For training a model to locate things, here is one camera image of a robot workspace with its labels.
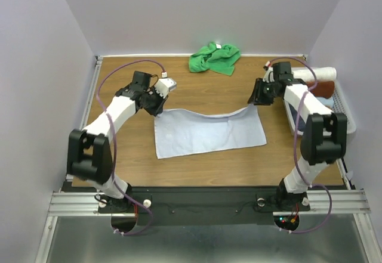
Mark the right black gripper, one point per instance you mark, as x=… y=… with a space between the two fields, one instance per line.
x=256 y=96

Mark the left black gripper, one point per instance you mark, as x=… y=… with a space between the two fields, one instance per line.
x=158 y=109

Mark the light blue towel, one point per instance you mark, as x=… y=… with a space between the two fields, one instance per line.
x=180 y=132
x=327 y=102

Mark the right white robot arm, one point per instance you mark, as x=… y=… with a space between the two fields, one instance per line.
x=324 y=137

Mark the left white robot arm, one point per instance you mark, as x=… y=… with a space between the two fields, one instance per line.
x=89 y=156

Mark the green towel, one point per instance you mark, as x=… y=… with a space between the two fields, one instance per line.
x=215 y=57

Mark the rolled dark blue towel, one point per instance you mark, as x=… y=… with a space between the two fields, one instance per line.
x=301 y=122

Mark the rolled brown towel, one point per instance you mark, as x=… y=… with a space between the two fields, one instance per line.
x=324 y=89

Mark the rolled white towel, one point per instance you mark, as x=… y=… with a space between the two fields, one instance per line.
x=322 y=74

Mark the rolled light blue towel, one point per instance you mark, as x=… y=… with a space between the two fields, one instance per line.
x=327 y=102

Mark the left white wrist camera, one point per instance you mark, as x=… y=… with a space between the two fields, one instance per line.
x=164 y=86

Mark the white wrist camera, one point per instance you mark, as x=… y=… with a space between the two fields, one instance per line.
x=164 y=86
x=268 y=77

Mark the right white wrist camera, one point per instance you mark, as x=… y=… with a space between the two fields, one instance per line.
x=268 y=77

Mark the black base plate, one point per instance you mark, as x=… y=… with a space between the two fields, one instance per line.
x=176 y=206

